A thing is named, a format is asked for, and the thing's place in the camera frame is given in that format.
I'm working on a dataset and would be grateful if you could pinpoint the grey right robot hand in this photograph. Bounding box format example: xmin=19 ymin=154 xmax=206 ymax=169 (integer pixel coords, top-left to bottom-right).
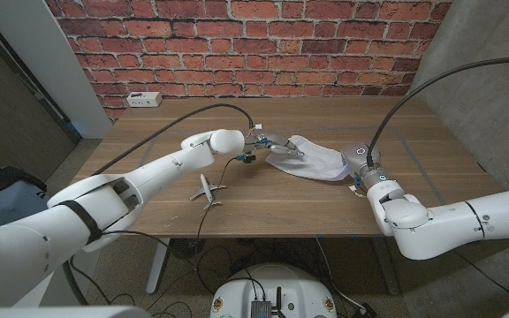
xmin=340 ymin=141 xmax=388 ymax=189

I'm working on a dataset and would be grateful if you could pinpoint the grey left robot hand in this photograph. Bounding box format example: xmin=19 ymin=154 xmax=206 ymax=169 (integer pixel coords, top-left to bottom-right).
xmin=244 ymin=128 xmax=305 ymax=159

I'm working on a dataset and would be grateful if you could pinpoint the white handkerchief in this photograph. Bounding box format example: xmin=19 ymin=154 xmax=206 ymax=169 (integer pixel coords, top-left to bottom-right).
xmin=265 ymin=134 xmax=351 ymax=182

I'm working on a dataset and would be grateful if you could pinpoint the grey toy plane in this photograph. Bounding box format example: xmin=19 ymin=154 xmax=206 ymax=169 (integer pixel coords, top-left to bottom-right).
xmin=188 ymin=173 xmax=227 ymax=211

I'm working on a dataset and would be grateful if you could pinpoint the red brick print backdrop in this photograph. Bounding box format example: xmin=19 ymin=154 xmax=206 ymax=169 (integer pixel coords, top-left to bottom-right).
xmin=44 ymin=0 xmax=452 ymax=123

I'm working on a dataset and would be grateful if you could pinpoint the grey table leg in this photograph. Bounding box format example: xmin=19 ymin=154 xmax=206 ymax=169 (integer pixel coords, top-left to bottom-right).
xmin=371 ymin=236 xmax=400 ymax=296

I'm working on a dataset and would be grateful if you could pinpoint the white power strip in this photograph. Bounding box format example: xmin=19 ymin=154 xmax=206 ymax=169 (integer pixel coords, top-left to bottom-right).
xmin=125 ymin=91 xmax=163 ymax=109

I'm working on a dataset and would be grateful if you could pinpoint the black floor fan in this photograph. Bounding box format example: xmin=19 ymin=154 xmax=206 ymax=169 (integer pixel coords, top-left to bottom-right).
xmin=169 ymin=238 xmax=206 ymax=261

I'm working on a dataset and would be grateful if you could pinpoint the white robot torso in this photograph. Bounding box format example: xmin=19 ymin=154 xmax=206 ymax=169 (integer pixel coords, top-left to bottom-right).
xmin=209 ymin=263 xmax=338 ymax=318

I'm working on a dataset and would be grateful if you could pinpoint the small grey electronics box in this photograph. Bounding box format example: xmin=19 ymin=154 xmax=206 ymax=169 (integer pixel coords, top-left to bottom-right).
xmin=250 ymin=299 xmax=272 ymax=318

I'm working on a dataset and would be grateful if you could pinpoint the white table leg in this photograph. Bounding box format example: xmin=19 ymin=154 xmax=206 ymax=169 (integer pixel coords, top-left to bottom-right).
xmin=146 ymin=237 xmax=171 ymax=296

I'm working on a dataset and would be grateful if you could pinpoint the white pillar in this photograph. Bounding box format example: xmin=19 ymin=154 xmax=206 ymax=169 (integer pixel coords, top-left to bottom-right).
xmin=0 ymin=0 xmax=114 ymax=140

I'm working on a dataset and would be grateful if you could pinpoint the grey perforated panel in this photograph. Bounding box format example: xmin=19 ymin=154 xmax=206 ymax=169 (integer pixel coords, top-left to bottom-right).
xmin=0 ymin=12 xmax=83 ymax=182

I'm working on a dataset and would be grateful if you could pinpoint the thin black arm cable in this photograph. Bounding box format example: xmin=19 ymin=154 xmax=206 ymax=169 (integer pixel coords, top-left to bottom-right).
xmin=99 ymin=156 xmax=240 ymax=266

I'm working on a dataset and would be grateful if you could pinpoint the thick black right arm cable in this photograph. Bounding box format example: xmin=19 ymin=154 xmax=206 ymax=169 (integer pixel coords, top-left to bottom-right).
xmin=366 ymin=56 xmax=509 ymax=168

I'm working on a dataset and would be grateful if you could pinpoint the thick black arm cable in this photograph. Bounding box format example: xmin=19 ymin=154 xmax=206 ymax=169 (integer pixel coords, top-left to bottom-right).
xmin=366 ymin=56 xmax=509 ymax=168
xmin=93 ymin=102 xmax=255 ymax=177

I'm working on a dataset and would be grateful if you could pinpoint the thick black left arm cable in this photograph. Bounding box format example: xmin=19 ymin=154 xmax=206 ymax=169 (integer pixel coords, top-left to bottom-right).
xmin=93 ymin=102 xmax=255 ymax=177

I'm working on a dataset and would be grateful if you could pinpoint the white floor cable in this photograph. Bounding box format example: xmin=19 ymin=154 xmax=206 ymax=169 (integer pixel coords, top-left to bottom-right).
xmin=315 ymin=237 xmax=366 ymax=313

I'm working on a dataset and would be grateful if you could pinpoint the black floor cable loop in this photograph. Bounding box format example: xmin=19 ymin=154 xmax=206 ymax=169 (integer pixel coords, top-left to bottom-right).
xmin=195 ymin=246 xmax=238 ymax=297

